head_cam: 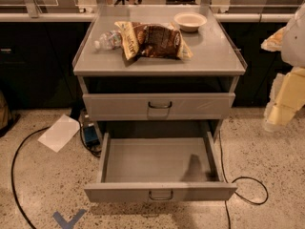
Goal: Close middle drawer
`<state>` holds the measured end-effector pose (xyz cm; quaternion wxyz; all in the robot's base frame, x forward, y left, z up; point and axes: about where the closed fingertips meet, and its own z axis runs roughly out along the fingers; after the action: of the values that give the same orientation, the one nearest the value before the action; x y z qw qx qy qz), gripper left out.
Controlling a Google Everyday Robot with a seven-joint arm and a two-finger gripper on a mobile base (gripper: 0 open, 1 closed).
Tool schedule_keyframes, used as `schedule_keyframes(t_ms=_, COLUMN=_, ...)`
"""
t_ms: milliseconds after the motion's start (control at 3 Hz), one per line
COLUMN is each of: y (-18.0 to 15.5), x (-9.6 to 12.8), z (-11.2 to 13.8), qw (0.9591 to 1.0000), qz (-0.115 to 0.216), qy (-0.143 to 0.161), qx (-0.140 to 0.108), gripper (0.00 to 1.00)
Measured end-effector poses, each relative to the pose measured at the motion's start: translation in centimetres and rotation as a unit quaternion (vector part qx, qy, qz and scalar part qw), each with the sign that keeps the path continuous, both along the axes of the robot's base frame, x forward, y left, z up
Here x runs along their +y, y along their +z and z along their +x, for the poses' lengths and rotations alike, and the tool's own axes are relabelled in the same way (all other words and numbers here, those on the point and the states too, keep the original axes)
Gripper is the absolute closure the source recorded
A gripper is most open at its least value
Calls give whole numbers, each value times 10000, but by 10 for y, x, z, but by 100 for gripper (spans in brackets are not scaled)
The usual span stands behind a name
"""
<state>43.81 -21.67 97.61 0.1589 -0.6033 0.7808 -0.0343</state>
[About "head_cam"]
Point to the foam gripper body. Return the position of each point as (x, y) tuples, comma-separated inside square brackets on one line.
[(294, 45)]

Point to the grey drawer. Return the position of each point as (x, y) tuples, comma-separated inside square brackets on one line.
[(159, 170), (158, 106)]

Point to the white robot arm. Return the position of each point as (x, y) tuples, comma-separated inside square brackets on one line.
[(290, 40)]

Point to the grey drawer cabinet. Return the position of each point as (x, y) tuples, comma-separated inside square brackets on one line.
[(215, 67)]

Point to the white paper bowl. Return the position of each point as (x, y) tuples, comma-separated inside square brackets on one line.
[(190, 21)]

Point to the brown yellow chip bag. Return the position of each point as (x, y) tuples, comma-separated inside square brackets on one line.
[(152, 40)]

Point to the clear plastic water bottle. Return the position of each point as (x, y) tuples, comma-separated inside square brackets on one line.
[(109, 40)]

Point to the blue power box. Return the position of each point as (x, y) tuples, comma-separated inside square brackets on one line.
[(90, 135)]

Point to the white paper sheet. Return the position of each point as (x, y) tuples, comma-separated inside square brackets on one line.
[(60, 133)]

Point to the brown bag left edge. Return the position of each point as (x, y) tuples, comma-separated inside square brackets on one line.
[(7, 118)]

